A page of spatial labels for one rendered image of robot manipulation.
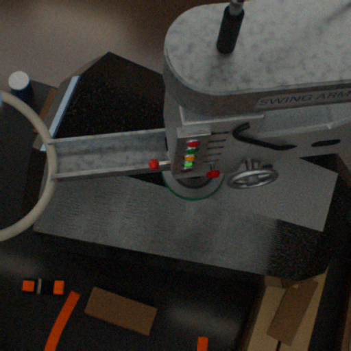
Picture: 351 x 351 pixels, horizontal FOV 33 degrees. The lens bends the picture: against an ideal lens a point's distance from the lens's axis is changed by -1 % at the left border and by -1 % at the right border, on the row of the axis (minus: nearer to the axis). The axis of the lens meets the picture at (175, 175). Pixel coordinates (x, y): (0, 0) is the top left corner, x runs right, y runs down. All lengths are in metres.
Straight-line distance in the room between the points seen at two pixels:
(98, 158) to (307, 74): 0.78
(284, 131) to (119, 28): 1.86
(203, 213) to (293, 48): 0.93
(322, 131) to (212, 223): 0.66
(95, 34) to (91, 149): 1.51
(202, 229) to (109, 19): 1.56
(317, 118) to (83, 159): 0.71
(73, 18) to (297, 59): 2.17
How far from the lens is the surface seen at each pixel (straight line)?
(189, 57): 1.27
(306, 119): 1.59
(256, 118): 1.40
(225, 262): 2.19
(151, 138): 1.85
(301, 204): 2.12
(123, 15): 3.33
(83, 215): 2.20
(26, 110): 1.85
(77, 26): 3.31
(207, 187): 2.01
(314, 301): 2.67
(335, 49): 1.34
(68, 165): 1.83
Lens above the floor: 2.80
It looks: 72 degrees down
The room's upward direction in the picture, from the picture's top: 10 degrees clockwise
